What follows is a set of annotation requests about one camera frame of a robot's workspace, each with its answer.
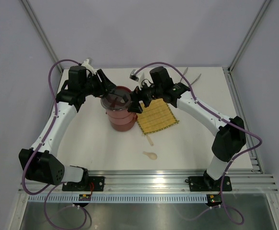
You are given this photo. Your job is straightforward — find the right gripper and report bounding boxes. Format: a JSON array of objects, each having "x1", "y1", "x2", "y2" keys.
[{"x1": 128, "y1": 78, "x2": 163, "y2": 114}]

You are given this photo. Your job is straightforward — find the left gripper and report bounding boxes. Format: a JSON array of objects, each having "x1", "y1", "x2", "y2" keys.
[{"x1": 81, "y1": 69, "x2": 117, "y2": 98}]

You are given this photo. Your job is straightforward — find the red steel bowl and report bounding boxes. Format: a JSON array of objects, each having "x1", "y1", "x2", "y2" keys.
[
  {"x1": 108, "y1": 114, "x2": 137, "y2": 126},
  {"x1": 105, "y1": 108, "x2": 133, "y2": 119},
  {"x1": 110, "y1": 122, "x2": 135, "y2": 132}
]

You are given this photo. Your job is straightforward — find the metal tongs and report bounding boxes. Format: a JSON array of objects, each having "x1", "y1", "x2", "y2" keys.
[{"x1": 178, "y1": 67, "x2": 201, "y2": 85}]

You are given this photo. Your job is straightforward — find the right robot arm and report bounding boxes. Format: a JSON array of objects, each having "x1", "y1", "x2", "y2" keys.
[{"x1": 128, "y1": 66, "x2": 246, "y2": 191}]

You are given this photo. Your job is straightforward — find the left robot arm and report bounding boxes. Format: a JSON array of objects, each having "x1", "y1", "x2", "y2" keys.
[{"x1": 19, "y1": 65, "x2": 116, "y2": 195}]

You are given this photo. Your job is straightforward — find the bamboo woven tray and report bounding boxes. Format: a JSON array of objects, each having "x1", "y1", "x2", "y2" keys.
[{"x1": 137, "y1": 99, "x2": 179, "y2": 135}]

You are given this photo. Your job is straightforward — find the beige spoon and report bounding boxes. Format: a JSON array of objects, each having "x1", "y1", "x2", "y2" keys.
[{"x1": 143, "y1": 151, "x2": 158, "y2": 160}]

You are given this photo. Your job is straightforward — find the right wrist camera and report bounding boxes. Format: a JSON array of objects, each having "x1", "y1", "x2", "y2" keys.
[{"x1": 129, "y1": 69, "x2": 145, "y2": 88}]

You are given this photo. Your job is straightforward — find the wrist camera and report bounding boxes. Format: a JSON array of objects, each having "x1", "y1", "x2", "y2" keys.
[
  {"x1": 81, "y1": 58, "x2": 96, "y2": 74},
  {"x1": 129, "y1": 69, "x2": 145, "y2": 88}
]

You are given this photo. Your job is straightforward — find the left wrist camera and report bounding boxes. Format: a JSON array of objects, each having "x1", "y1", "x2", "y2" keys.
[{"x1": 81, "y1": 58, "x2": 96, "y2": 74}]

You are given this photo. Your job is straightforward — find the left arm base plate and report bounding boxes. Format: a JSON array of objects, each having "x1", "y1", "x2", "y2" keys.
[{"x1": 62, "y1": 176, "x2": 105, "y2": 192}]

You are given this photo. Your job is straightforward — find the white slotted cable duct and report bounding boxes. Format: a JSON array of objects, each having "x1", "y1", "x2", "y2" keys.
[{"x1": 28, "y1": 194, "x2": 208, "y2": 204}]

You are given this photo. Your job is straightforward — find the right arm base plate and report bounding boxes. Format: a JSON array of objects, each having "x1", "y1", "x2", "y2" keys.
[{"x1": 185, "y1": 176, "x2": 233, "y2": 192}]

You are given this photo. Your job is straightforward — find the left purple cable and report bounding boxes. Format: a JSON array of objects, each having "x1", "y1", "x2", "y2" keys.
[{"x1": 21, "y1": 58, "x2": 92, "y2": 229}]

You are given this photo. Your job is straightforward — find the purple cable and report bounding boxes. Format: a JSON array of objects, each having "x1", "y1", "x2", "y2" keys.
[
  {"x1": 21, "y1": 58, "x2": 92, "y2": 229},
  {"x1": 136, "y1": 61, "x2": 263, "y2": 225}
]

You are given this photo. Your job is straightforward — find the aluminium rail frame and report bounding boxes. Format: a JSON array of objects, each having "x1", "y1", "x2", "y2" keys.
[{"x1": 10, "y1": 157, "x2": 279, "y2": 230}]

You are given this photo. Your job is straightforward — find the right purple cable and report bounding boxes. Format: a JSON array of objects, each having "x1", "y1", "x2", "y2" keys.
[{"x1": 136, "y1": 61, "x2": 263, "y2": 225}]

